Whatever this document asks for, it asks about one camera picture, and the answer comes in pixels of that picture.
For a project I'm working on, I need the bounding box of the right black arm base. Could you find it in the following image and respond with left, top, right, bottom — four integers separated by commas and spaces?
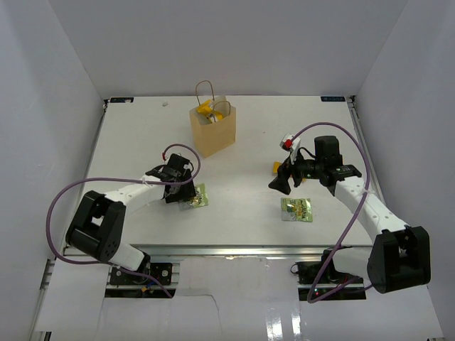
290, 261, 366, 302

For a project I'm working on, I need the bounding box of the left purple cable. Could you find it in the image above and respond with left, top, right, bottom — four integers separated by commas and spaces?
46, 143, 202, 298

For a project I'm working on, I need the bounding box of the left blue corner label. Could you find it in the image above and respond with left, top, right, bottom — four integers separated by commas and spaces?
109, 97, 134, 103

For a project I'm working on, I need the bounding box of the blue corner label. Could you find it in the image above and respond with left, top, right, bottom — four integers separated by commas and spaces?
321, 96, 346, 102
109, 97, 134, 103

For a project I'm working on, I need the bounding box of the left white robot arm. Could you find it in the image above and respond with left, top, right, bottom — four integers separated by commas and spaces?
65, 153, 196, 283

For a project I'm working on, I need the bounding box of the purple cable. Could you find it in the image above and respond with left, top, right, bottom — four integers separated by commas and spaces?
46, 143, 202, 298
294, 121, 371, 304

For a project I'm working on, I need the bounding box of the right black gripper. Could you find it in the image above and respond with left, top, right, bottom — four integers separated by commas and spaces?
269, 147, 324, 195

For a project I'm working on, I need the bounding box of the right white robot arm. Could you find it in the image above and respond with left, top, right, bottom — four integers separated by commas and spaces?
269, 135, 431, 293

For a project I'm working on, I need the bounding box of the brown paper bag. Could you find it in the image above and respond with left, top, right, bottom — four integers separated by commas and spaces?
189, 80, 237, 158

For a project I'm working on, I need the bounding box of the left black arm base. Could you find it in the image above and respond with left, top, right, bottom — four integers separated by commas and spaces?
108, 263, 173, 286

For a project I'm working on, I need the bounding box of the yellow snack bar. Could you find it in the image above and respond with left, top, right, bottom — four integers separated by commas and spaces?
196, 99, 223, 123

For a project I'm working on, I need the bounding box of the aluminium table front rail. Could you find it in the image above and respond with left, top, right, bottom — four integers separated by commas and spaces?
63, 244, 402, 259

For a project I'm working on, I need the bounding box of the yellow M&M candy pack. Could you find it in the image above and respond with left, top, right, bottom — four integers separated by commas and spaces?
272, 161, 282, 175

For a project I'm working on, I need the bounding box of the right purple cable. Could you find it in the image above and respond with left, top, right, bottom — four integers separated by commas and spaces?
294, 121, 371, 304

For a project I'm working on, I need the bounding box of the green himalaya sachet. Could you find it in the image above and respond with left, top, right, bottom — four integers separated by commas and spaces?
281, 197, 313, 222
178, 183, 209, 211

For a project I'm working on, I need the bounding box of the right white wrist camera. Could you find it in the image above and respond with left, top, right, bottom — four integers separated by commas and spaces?
279, 134, 301, 165

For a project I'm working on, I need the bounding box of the right blue corner label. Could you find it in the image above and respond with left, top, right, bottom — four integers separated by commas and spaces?
321, 96, 346, 102

